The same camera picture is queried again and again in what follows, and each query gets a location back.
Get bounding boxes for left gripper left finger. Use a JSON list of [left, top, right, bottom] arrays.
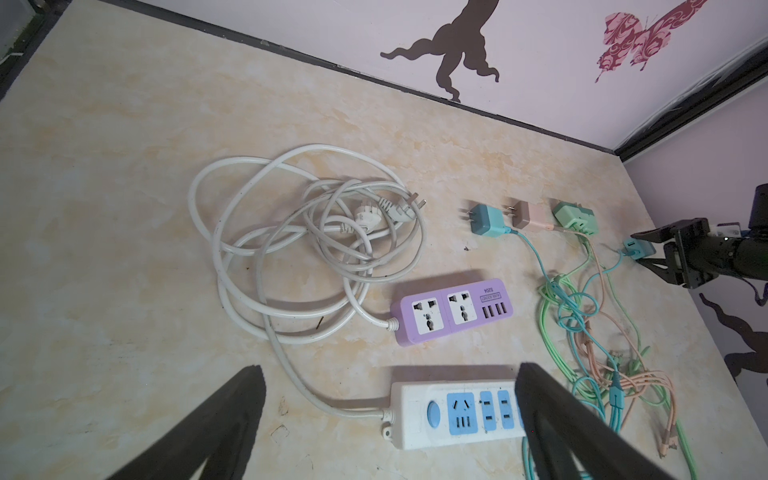
[[111, 365, 267, 479]]

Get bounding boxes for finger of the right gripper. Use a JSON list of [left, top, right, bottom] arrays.
[[639, 257, 681, 286], [631, 223, 678, 243]]

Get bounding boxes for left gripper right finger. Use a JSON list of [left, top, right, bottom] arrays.
[[515, 363, 670, 479]]

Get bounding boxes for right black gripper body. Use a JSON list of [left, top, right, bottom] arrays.
[[673, 218, 729, 289]]

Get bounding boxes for light teal charger plug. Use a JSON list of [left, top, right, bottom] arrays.
[[623, 238, 656, 261]]

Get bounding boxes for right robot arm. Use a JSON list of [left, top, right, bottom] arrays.
[[630, 184, 767, 290]]

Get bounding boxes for green charger plug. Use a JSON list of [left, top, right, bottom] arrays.
[[552, 201, 599, 236]]

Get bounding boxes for pink charger plug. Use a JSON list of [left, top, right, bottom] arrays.
[[506, 200, 555, 231]]

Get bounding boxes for dark teal charger plug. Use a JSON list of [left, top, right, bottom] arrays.
[[467, 204, 512, 238]]

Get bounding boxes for white blue power strip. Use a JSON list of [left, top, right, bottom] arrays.
[[382, 380, 526, 450]]

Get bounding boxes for purple power strip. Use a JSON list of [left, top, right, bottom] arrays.
[[391, 279, 514, 347]]

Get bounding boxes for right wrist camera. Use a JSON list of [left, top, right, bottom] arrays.
[[714, 222, 749, 238]]

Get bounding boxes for green charger cable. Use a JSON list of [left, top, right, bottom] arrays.
[[536, 233, 700, 480]]

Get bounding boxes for pink charger cable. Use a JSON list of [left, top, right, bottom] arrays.
[[551, 224, 679, 458]]

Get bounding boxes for white power strip cable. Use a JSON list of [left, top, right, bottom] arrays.
[[187, 143, 428, 420]]

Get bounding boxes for white purple-strip cable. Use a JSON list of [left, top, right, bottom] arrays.
[[212, 179, 415, 332]]

